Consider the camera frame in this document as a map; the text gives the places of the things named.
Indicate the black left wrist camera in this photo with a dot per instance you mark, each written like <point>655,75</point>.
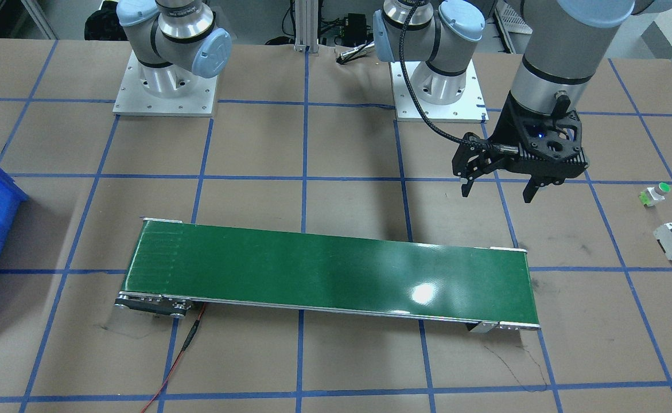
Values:
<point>553,142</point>

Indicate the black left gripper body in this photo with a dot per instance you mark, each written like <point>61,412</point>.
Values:
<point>507,129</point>

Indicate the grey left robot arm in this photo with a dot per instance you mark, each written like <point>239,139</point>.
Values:
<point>569,40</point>

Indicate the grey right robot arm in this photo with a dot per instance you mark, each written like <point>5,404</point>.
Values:
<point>65,105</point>

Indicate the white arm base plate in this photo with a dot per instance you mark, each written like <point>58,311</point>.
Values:
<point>443,99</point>
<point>169,91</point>

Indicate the green conveyor belt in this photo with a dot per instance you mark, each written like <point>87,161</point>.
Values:
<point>175,264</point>

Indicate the white plastic basket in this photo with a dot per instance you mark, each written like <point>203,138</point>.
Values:
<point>512,21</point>

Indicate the green push button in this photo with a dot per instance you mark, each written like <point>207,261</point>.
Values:
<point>652,195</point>

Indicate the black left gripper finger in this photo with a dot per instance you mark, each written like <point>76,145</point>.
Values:
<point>530,190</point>
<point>467,183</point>

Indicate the aluminium frame post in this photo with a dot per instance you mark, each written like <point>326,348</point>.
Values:
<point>307,26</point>

